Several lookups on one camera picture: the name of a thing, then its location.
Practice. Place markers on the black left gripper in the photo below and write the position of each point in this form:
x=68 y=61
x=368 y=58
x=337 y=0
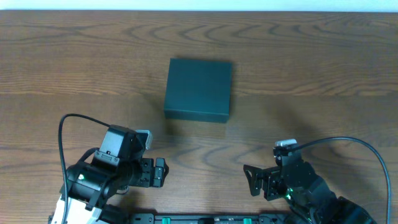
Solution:
x=147 y=172

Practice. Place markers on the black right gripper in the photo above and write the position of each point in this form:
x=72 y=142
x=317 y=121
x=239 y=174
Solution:
x=268 y=182

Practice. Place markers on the black gift box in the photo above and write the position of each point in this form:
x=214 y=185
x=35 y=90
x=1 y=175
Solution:
x=198 y=90

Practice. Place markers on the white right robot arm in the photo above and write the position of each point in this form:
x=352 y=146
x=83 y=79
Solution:
x=308 y=195

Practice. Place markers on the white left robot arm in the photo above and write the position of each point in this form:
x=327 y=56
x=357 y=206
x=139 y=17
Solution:
x=84 y=199

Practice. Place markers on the black mounting rail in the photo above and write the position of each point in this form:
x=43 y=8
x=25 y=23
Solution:
x=267 y=218

